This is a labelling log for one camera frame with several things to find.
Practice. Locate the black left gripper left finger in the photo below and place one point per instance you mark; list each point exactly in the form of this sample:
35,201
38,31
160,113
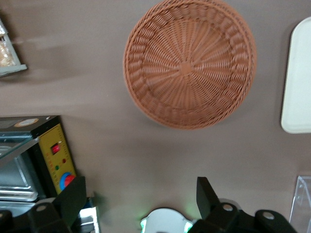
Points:
63,206

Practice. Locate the beige rectangular tray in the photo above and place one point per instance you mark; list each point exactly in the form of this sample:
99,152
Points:
298,80

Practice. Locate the grey snack tray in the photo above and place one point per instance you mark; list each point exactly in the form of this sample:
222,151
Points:
14,69

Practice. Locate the black toaster oven yellow panel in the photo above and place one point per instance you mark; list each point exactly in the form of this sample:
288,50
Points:
22,174

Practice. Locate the round brown wicker basket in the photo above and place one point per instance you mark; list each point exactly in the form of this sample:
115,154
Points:
189,65

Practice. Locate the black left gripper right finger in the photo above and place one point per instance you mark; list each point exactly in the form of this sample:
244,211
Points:
213,213

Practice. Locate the clear acrylic bottle rack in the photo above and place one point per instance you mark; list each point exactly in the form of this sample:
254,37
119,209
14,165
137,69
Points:
302,194

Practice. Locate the clear bag of snacks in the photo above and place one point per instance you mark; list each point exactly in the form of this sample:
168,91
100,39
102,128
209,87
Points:
5,53

